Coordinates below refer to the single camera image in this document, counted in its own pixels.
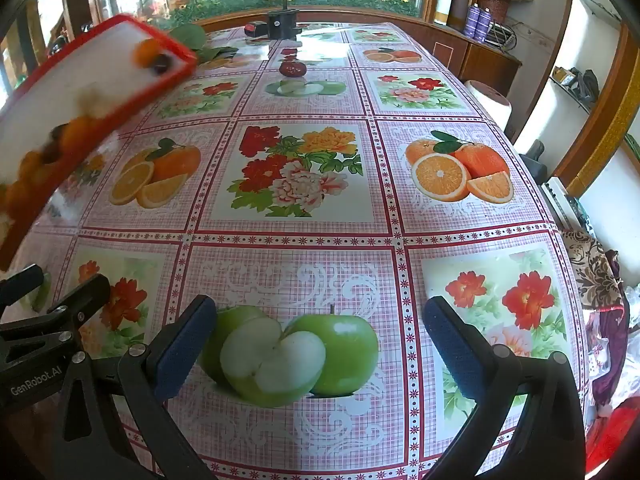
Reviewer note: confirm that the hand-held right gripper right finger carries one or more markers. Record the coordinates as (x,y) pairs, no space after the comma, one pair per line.
(455,355)

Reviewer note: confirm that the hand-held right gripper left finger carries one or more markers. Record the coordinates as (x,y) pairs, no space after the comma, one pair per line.
(185,350)

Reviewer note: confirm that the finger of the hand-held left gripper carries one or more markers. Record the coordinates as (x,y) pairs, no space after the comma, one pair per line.
(22,282)
(90,292)

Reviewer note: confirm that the orange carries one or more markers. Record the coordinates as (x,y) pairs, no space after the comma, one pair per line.
(32,167)
(77,132)
(147,52)
(12,200)

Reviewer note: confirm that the dark red date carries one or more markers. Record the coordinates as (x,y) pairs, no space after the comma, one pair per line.
(52,142)
(161,64)
(292,67)

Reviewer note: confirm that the red rimmed white tray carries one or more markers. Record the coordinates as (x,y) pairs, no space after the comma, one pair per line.
(90,60)

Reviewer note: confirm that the fruit and flower printed tablecloth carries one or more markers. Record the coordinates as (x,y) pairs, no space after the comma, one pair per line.
(300,255)

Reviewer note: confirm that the patterned brown cloth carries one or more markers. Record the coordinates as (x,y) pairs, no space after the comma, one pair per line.
(595,280)

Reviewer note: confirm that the red cloth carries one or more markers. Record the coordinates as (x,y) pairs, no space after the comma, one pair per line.
(615,435)

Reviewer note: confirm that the black rounded object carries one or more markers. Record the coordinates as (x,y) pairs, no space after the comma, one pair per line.
(535,152)

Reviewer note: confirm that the leafy green vegetable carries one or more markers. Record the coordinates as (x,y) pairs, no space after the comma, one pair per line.
(195,40)

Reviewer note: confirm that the black bag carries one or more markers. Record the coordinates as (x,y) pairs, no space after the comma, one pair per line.
(580,82)

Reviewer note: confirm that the red and black device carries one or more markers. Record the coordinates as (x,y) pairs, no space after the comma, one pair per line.
(255,30)

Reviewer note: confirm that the black round device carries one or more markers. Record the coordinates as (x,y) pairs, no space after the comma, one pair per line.
(282,22)

